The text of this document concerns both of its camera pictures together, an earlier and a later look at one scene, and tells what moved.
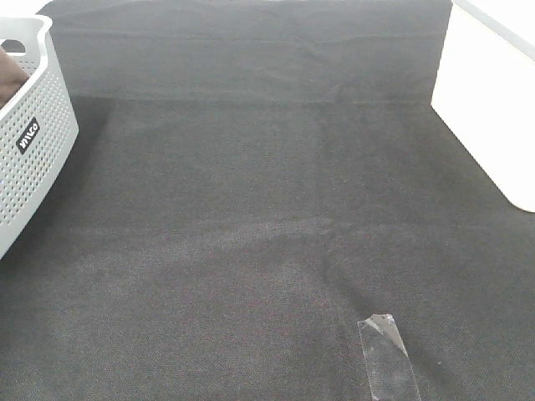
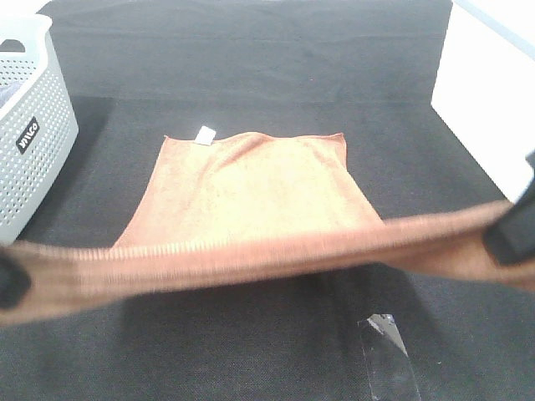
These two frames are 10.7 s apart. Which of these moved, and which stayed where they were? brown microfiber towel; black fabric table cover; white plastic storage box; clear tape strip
Moved: brown microfiber towel
Stayed: clear tape strip; black fabric table cover; white plastic storage box
